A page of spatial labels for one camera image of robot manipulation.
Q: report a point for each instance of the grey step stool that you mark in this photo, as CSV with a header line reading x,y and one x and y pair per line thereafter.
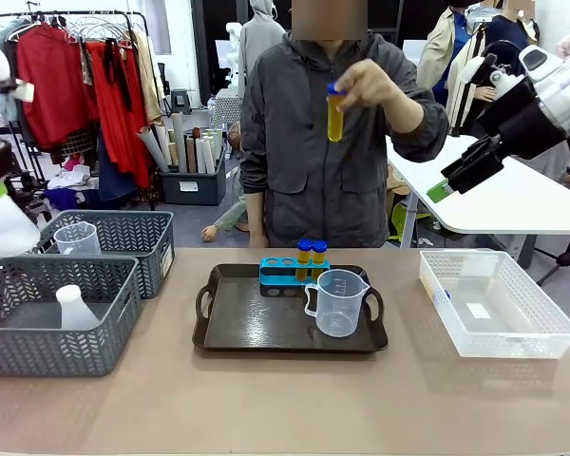
x,y
180,100

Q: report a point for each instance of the person in grey jacket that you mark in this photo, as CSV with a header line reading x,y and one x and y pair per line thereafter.
x,y
304,157

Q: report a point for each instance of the leaning grey paper roll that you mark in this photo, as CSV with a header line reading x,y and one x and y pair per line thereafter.
x,y
153,149

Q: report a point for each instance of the white table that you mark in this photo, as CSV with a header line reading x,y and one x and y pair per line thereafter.
x,y
503,209

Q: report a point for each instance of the mannequin in beige coat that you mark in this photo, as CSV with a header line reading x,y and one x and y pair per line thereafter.
x,y
439,52

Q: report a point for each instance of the yellow liquid tube blue cap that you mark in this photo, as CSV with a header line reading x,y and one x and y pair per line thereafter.
x,y
447,295
335,119
304,256
319,256

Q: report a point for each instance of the dark brown serving tray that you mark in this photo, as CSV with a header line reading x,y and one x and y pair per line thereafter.
x,y
266,323

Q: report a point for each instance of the white paper roll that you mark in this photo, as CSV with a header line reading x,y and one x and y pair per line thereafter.
x,y
201,157

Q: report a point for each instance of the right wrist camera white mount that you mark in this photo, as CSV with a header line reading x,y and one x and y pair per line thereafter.
x,y
501,81

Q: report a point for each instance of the mannequin in grey hoodie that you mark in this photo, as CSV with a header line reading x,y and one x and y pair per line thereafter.
x,y
261,38

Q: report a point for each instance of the person's left hand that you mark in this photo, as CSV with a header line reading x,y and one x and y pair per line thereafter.
x,y
375,88

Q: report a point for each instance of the red jacket on hanger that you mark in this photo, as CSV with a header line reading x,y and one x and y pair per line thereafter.
x,y
52,85

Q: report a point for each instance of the red pleated dress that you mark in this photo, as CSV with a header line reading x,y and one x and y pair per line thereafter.
x,y
116,133

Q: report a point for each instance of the white plastic basket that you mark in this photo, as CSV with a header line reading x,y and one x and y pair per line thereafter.
x,y
503,349

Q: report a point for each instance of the pale grey hanging garment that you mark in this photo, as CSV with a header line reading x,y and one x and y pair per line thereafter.
x,y
5,109

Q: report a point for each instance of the brown paper roll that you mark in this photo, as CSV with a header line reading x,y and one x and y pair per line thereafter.
x,y
191,154

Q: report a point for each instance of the person's right forearm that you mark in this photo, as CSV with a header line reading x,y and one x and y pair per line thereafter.
x,y
256,218

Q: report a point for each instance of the small grey plastic basket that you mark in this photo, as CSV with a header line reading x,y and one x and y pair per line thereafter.
x,y
142,247

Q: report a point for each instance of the mannequin in navy top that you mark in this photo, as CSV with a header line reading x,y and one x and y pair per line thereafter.
x,y
506,31

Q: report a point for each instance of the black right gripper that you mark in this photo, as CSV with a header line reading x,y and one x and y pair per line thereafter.
x,y
527,123

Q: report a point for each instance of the beige hanging garment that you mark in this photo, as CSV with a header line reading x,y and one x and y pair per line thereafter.
x,y
148,81

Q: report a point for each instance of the white plastic bottle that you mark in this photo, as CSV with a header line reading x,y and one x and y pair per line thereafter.
x,y
78,313

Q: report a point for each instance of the tall grey paper roll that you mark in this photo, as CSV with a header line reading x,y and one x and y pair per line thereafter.
x,y
179,142

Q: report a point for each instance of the black tripod legs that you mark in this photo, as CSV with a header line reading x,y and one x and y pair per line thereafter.
x,y
563,259

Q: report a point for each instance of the clothes pile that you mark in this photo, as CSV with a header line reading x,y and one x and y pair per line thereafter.
x,y
73,183

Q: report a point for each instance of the grey storage bin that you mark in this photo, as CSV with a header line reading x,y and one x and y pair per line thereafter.
x,y
195,187

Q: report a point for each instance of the white patterned box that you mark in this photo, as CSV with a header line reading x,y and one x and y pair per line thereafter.
x,y
228,107

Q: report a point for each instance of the black metal clothes rack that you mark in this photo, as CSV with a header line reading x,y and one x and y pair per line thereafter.
x,y
142,71

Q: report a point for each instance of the person's left forearm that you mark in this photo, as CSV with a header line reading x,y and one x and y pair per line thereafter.
x,y
423,133

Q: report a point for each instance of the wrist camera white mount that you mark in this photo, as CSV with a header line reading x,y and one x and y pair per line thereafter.
x,y
24,91
501,81

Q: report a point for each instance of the large grey plastic basket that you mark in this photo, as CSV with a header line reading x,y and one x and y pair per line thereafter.
x,y
52,354

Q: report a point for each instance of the clear plastic measuring cup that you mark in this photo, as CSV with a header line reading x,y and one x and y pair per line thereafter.
x,y
337,313
78,240

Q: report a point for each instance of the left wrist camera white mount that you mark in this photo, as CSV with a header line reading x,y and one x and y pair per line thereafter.
x,y
24,91

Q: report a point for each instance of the black camera gear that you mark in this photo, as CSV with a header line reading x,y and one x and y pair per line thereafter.
x,y
26,190

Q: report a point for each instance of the blue test tube rack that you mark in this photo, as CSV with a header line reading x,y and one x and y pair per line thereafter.
x,y
278,278

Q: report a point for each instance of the lime green stool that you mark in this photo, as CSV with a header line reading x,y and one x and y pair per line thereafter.
x,y
408,218

